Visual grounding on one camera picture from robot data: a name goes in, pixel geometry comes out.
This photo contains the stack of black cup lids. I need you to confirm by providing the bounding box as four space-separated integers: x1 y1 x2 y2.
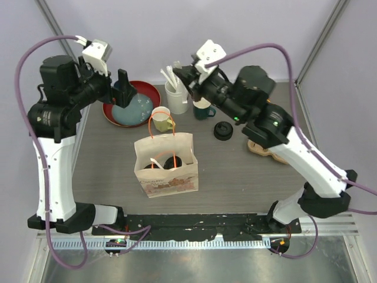
213 121 233 141

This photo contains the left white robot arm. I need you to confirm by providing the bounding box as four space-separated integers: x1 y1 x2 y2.
27 55 137 235

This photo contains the wrapped white straw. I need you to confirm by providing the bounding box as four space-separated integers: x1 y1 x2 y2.
160 61 183 91

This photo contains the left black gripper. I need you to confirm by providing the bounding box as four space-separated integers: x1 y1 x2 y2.
69 57 137 108

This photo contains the black lid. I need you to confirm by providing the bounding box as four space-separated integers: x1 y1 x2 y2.
163 156 183 170
144 163 160 169

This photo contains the purple cable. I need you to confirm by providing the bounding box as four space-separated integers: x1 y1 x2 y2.
14 35 152 271
204 43 377 259

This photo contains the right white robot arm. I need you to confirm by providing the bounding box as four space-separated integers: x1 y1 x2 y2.
173 65 358 233

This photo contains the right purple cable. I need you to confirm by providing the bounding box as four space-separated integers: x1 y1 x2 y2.
204 43 377 259

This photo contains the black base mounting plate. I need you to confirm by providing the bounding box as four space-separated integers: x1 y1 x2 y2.
91 212 303 241

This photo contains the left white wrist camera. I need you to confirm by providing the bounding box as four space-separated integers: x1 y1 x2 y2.
82 40 113 77

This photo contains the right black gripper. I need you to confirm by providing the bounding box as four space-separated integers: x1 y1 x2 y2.
173 65 245 124

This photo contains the white straw holder cup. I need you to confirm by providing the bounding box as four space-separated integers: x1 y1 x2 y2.
164 82 189 114

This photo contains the red round tray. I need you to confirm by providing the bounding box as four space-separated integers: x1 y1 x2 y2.
102 81 161 128

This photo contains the yellow mug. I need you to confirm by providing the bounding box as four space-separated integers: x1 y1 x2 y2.
151 106 176 133

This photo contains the printed paper takeout bag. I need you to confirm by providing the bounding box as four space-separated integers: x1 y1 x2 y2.
134 118 199 198

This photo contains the dark green mug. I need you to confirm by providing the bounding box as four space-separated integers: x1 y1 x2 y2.
193 101 216 120

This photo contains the blue grey plate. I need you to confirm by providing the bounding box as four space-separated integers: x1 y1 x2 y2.
111 93 153 126

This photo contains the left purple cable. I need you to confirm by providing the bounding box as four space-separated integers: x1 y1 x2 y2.
14 35 152 271

